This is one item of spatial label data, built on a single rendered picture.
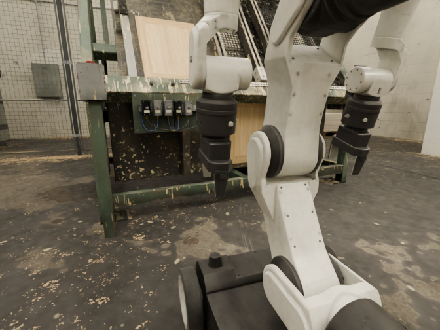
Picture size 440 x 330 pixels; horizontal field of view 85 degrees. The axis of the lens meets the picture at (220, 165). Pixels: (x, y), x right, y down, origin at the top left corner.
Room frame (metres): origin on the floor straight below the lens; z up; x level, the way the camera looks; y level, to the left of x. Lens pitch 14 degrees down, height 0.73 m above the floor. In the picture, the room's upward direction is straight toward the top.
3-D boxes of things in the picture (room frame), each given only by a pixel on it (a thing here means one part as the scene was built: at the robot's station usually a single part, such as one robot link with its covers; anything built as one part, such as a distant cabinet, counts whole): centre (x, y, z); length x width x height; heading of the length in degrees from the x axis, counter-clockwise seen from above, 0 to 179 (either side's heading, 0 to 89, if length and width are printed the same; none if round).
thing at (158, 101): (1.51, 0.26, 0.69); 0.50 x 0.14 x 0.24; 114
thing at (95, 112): (1.27, 0.64, 0.38); 0.06 x 0.06 x 0.75; 24
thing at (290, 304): (0.51, -0.24, 0.28); 0.21 x 0.20 x 0.13; 18
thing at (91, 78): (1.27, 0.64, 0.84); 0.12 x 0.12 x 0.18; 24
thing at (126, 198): (2.47, 0.03, 0.41); 2.20 x 1.38 x 0.83; 114
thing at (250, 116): (2.19, -0.47, 0.53); 0.90 x 0.02 x 0.55; 114
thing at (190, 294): (0.68, 0.10, 0.10); 0.20 x 0.05 x 0.20; 18
